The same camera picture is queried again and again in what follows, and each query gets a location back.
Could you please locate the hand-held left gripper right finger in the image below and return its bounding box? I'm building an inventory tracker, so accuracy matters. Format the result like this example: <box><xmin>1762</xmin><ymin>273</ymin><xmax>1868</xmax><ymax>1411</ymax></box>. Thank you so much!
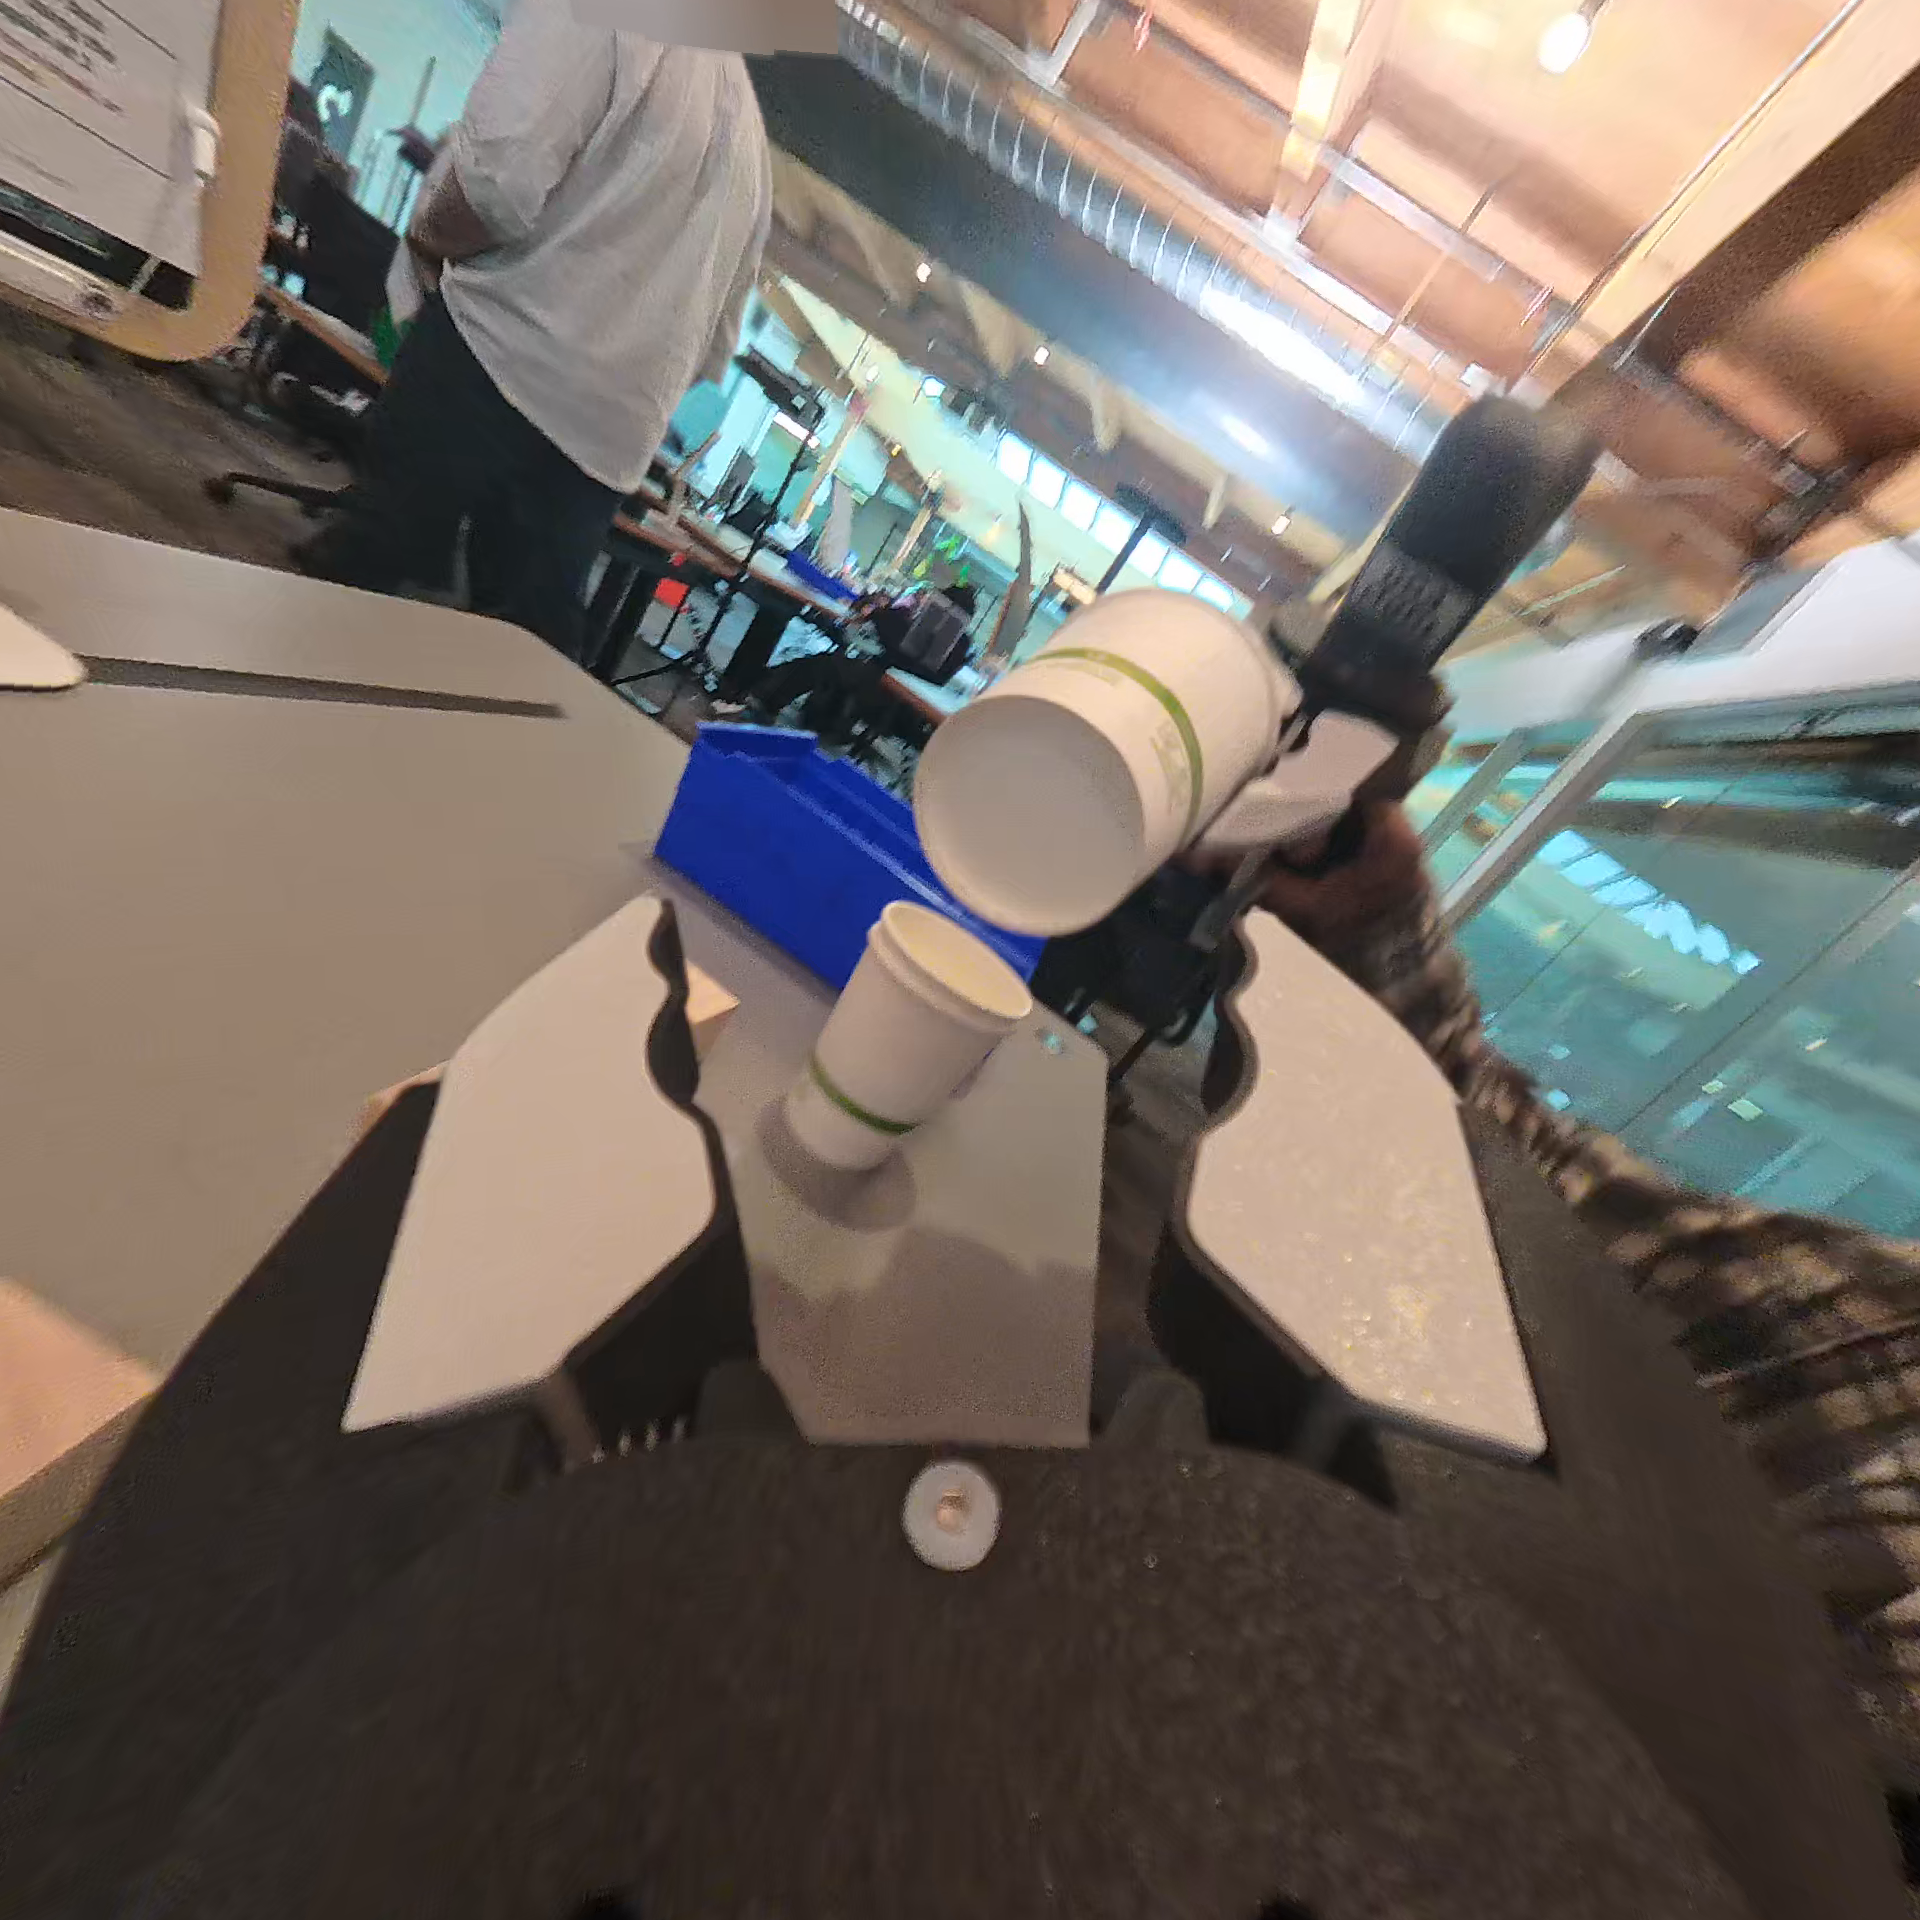
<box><xmin>1155</xmin><ymin>913</ymin><xmax>1548</xmax><ymax>1466</ymax></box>

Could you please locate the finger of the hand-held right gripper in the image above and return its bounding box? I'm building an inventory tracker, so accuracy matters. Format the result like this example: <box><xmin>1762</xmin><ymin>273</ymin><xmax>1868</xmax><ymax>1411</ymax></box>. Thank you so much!
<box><xmin>1185</xmin><ymin>709</ymin><xmax>1401</xmax><ymax>866</ymax></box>

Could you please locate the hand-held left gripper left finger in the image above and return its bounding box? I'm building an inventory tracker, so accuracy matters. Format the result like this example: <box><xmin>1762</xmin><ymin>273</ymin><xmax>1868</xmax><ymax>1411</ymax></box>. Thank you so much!
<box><xmin>340</xmin><ymin>898</ymin><xmax>749</xmax><ymax>1466</ymax></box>

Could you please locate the white paper cup green stripe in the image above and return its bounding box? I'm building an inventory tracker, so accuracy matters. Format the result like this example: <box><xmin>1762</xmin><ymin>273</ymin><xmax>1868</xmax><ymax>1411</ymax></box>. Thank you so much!
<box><xmin>780</xmin><ymin>903</ymin><xmax>1036</xmax><ymax>1174</ymax></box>
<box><xmin>912</xmin><ymin>588</ymin><xmax>1300</xmax><ymax>941</ymax></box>

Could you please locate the blue plastic bin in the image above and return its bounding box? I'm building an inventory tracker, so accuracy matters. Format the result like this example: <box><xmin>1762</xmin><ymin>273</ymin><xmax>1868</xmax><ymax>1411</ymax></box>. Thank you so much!
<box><xmin>655</xmin><ymin>720</ymin><xmax>1053</xmax><ymax>992</ymax></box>

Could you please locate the person's right forearm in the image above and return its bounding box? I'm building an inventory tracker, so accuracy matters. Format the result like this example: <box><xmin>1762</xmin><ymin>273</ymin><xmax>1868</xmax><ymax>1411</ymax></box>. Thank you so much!
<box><xmin>1332</xmin><ymin>813</ymin><xmax>1920</xmax><ymax>1744</ymax></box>

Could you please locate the person's right hand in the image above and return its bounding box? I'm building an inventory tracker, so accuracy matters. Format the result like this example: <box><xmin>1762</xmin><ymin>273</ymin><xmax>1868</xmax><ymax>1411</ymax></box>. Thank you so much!
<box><xmin>1274</xmin><ymin>678</ymin><xmax>1451</xmax><ymax>908</ymax></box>

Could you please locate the wood edged display board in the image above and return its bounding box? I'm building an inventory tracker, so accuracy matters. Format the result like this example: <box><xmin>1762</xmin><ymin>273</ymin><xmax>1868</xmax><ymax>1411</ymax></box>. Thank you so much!
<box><xmin>0</xmin><ymin>0</ymin><xmax>300</xmax><ymax>361</ymax></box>

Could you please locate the silver ventilation duct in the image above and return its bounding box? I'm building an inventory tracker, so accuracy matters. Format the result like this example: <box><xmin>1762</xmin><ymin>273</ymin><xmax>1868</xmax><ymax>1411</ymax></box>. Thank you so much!
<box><xmin>829</xmin><ymin>0</ymin><xmax>1406</xmax><ymax>377</ymax></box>

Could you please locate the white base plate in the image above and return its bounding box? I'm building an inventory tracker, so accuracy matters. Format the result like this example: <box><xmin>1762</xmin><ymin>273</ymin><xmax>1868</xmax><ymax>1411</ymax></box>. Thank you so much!
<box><xmin>0</xmin><ymin>600</ymin><xmax>84</xmax><ymax>692</ymax></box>

